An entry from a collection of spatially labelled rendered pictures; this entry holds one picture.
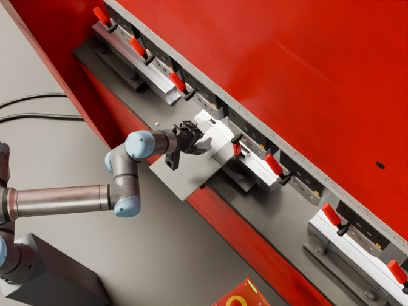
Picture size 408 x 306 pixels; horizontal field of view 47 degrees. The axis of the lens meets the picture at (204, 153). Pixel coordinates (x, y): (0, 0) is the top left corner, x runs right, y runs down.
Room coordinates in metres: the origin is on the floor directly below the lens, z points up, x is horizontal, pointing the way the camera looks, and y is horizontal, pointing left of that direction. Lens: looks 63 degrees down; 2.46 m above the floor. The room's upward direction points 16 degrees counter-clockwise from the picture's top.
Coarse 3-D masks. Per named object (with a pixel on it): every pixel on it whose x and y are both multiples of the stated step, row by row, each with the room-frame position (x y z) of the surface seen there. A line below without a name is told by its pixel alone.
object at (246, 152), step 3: (210, 120) 0.87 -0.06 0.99; (213, 120) 0.86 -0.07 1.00; (216, 120) 0.86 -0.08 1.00; (213, 123) 0.85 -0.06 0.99; (243, 144) 0.73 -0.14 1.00; (243, 147) 0.72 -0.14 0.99; (243, 150) 0.71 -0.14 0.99; (246, 150) 0.71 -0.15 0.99; (249, 150) 0.70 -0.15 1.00; (240, 153) 0.71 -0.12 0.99; (243, 153) 0.70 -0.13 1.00; (246, 153) 0.70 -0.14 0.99; (249, 153) 0.70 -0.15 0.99; (243, 156) 0.70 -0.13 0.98; (246, 156) 0.69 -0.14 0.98
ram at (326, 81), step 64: (128, 0) 1.05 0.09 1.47; (192, 0) 0.76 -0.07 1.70; (256, 0) 0.58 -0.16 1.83; (320, 0) 0.46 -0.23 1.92; (384, 0) 0.38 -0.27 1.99; (192, 64) 0.82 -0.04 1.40; (256, 64) 0.59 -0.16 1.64; (320, 64) 0.45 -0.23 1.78; (384, 64) 0.35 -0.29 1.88; (256, 128) 0.60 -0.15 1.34; (320, 128) 0.42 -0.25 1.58; (384, 128) 0.32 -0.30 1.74; (384, 192) 0.27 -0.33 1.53
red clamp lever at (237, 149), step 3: (237, 135) 0.64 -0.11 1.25; (240, 135) 0.64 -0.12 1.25; (234, 138) 0.63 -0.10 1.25; (237, 138) 0.63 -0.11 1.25; (240, 138) 0.63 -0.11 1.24; (231, 141) 0.63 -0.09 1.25; (234, 141) 0.62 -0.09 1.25; (237, 141) 0.62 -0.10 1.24; (234, 144) 0.62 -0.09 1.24; (237, 144) 0.63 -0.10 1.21; (240, 144) 0.63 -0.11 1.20; (234, 147) 0.63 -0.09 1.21; (237, 147) 0.62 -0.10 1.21; (240, 147) 0.63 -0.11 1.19; (234, 150) 0.63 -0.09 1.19; (237, 150) 0.62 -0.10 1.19; (240, 150) 0.63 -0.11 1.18; (234, 153) 0.63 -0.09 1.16; (237, 153) 0.62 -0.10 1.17
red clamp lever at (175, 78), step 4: (172, 72) 0.88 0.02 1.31; (172, 76) 0.86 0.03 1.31; (176, 76) 0.86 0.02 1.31; (172, 80) 0.85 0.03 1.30; (176, 80) 0.85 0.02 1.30; (180, 80) 0.85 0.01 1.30; (176, 84) 0.84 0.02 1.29; (180, 84) 0.84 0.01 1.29; (184, 84) 0.84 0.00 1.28; (180, 88) 0.83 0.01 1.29; (184, 88) 0.83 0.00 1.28; (184, 92) 0.82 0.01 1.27; (188, 92) 0.82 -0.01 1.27; (192, 92) 0.82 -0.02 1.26; (188, 96) 0.81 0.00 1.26; (192, 96) 0.81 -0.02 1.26; (188, 100) 0.80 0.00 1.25
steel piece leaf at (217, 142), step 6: (210, 132) 0.81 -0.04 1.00; (216, 132) 0.81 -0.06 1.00; (204, 138) 0.80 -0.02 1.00; (216, 138) 0.78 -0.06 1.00; (222, 138) 0.78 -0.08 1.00; (210, 144) 0.77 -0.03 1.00; (216, 144) 0.76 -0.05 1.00; (222, 144) 0.75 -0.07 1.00; (210, 150) 0.75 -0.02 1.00; (216, 150) 0.74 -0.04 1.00; (210, 156) 0.72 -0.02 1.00
